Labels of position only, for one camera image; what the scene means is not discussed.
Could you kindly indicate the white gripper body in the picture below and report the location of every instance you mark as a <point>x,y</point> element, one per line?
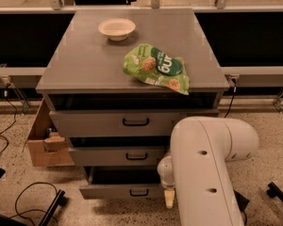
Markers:
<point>165,173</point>

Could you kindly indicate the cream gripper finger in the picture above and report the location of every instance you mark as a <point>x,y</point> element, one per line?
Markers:
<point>169,196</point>

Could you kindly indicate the grey bottom drawer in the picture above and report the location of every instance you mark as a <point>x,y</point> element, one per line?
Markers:
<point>121,182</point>

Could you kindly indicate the grey drawer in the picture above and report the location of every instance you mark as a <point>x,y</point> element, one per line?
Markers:
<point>122,123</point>
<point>121,182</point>
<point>117,156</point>

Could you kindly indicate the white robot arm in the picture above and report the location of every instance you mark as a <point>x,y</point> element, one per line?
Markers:
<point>194,170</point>

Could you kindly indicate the grey middle drawer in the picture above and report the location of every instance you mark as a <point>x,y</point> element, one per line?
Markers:
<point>117,156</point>

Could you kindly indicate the grey drawer cabinet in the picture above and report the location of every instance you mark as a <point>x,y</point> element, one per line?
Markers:
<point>89,61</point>

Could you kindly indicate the grey top drawer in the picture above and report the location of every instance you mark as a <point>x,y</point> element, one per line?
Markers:
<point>122,123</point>

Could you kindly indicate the black power adapter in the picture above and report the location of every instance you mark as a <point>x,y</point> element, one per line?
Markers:
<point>241,201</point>

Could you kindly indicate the green snack bag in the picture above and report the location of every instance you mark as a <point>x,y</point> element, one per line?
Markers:
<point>153,67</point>

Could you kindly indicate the black stand leg right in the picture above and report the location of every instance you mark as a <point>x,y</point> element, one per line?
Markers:
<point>274,191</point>

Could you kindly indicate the black stand leg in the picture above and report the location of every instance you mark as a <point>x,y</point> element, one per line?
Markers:
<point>274,191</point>
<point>59,200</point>

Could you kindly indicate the black stand leg left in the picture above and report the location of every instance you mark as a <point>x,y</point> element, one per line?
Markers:
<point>59,200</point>

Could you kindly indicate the brown cardboard box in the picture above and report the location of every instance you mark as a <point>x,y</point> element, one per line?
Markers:
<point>46,147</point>

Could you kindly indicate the white paper bowl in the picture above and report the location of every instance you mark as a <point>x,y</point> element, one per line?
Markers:
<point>116,29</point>

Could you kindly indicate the black cable floor loop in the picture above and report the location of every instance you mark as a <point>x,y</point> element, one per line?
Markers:
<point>33,202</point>

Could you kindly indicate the metal railing frame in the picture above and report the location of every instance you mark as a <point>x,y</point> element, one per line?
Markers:
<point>207,83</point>

